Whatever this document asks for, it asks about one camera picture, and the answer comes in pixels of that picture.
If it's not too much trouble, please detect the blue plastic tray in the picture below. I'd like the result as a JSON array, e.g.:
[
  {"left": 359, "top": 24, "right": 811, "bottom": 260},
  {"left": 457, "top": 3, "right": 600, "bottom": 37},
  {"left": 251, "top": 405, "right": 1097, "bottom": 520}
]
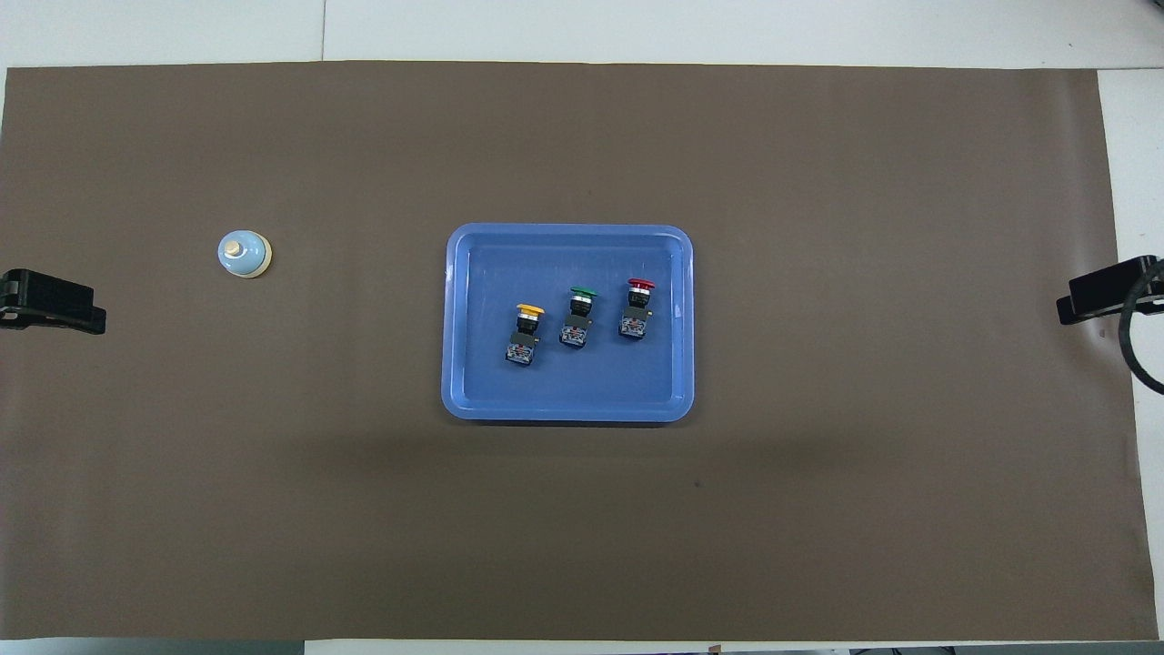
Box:
[{"left": 441, "top": 223, "right": 696, "bottom": 424}]

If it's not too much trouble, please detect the yellow push button switch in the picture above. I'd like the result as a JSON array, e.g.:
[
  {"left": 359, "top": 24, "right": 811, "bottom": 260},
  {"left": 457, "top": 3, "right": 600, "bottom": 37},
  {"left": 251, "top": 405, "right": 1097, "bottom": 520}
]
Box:
[{"left": 505, "top": 303, "right": 547, "bottom": 368}]

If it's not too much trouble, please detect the round blue cream knob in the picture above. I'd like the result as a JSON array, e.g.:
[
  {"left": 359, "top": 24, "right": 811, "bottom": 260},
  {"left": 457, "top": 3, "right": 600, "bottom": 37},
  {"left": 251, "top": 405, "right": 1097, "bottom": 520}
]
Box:
[{"left": 217, "top": 227, "right": 274, "bottom": 279}]

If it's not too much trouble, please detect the green push button switch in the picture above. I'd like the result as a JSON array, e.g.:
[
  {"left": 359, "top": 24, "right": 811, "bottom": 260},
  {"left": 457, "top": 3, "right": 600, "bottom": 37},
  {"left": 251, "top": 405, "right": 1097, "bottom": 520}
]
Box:
[{"left": 558, "top": 286, "right": 600, "bottom": 349}]

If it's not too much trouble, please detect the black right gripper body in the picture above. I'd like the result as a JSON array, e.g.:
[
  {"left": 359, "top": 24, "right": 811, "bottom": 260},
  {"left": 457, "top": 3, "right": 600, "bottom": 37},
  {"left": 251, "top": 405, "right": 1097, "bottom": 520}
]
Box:
[{"left": 1068, "top": 256, "right": 1164, "bottom": 316}]

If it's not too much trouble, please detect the brown table mat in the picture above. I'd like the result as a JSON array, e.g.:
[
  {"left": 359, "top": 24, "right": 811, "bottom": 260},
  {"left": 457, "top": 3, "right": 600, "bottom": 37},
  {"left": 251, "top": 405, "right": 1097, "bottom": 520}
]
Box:
[{"left": 0, "top": 60, "right": 1164, "bottom": 642}]

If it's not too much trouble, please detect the red push button switch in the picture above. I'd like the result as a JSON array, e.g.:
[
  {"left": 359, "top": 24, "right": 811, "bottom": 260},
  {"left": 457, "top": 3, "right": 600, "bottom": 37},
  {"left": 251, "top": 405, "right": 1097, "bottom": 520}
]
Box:
[{"left": 618, "top": 277, "right": 657, "bottom": 341}]

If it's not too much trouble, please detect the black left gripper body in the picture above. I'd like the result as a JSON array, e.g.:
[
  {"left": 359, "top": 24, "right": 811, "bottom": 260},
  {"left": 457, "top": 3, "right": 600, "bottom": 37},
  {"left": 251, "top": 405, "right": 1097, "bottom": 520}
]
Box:
[{"left": 0, "top": 268, "right": 95, "bottom": 328}]

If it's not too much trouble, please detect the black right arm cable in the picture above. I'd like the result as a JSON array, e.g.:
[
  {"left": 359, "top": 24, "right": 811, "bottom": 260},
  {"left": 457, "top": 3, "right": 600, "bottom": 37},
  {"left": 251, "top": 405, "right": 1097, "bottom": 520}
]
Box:
[{"left": 1118, "top": 258, "right": 1164, "bottom": 398}]

